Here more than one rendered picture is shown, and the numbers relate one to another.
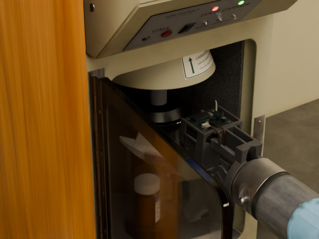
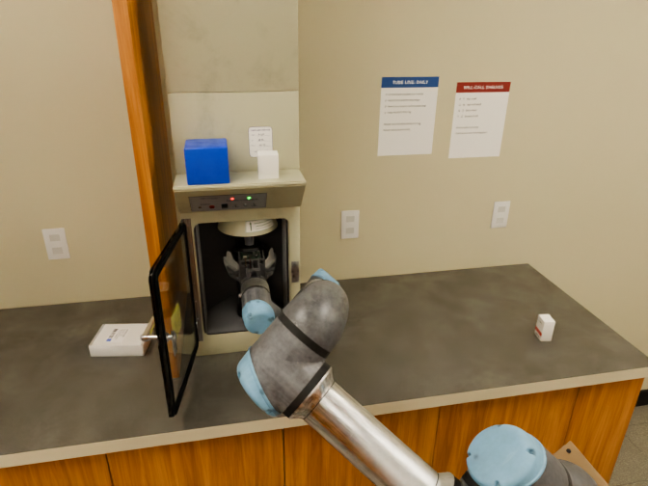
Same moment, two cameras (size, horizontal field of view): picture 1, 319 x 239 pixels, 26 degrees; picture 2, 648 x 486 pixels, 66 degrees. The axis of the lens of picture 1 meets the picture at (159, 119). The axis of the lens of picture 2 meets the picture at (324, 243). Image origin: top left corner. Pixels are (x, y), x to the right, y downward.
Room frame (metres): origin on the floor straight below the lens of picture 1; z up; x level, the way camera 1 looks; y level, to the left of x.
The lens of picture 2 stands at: (-0.19, -0.77, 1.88)
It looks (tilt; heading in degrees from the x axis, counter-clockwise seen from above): 24 degrees down; 24
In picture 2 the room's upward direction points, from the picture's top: 1 degrees clockwise
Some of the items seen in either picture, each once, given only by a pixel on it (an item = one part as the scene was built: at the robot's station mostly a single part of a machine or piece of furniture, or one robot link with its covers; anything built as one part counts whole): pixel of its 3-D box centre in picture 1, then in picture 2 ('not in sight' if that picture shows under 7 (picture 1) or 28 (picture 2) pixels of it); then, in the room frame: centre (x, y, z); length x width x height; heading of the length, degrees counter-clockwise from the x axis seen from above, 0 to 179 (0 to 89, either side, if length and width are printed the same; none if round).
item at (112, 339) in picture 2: not in sight; (122, 339); (0.74, 0.33, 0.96); 0.16 x 0.12 x 0.04; 117
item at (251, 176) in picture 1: (258, 188); (254, 292); (0.78, -0.13, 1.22); 0.08 x 0.05 x 0.08; 126
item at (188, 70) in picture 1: (157, 49); (247, 216); (0.97, 0.00, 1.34); 0.18 x 0.18 x 0.05
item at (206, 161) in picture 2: not in sight; (207, 161); (0.79, -0.01, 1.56); 0.10 x 0.10 x 0.09; 36
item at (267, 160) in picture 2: not in sight; (267, 164); (0.88, -0.13, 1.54); 0.05 x 0.05 x 0.06; 33
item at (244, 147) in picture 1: (221, 154); (253, 273); (0.85, -0.09, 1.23); 0.12 x 0.08 x 0.09; 36
